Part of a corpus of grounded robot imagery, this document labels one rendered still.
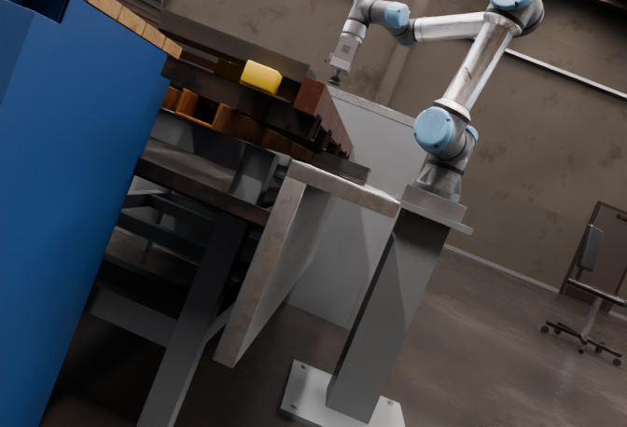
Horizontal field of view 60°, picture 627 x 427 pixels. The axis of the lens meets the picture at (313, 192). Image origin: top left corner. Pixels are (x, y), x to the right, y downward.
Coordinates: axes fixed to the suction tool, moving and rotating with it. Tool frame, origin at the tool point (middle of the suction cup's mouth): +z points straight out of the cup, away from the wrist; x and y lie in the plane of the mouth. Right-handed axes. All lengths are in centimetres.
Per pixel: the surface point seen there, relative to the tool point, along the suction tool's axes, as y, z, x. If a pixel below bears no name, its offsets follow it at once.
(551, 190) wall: -1028, -129, 411
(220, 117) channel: 82, 27, -7
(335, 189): 86, 31, 17
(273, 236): 86, 43, 10
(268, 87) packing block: 84, 19, -1
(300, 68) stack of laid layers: 79, 13, 2
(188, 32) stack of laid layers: 79, 14, -20
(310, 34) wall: -1007, -255, -203
